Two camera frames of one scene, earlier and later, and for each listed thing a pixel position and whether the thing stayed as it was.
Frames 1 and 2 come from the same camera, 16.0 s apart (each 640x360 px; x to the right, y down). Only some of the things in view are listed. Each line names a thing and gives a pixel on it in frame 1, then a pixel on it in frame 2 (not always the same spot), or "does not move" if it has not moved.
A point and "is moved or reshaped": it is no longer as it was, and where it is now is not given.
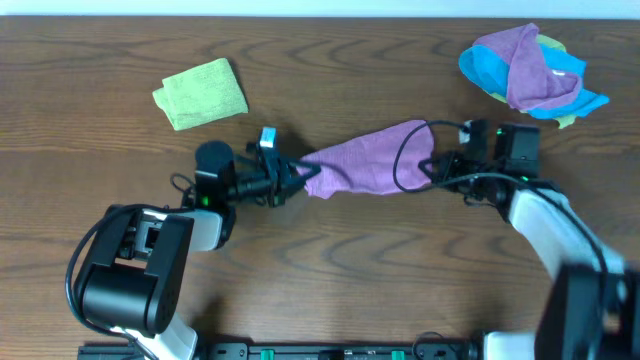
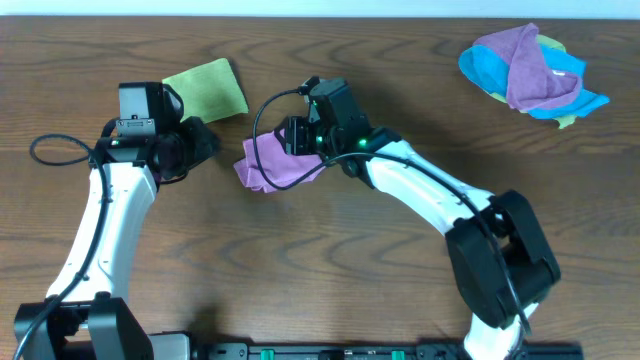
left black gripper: [273, 176] -> [201, 142]
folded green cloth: [200, 95] does not move
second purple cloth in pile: [532, 84] does not move
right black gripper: [452, 158] -> [294, 142]
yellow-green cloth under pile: [555, 43] does not move
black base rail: [299, 350] does not move
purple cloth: [367, 165] is moved or reshaped
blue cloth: [490, 67] does not move
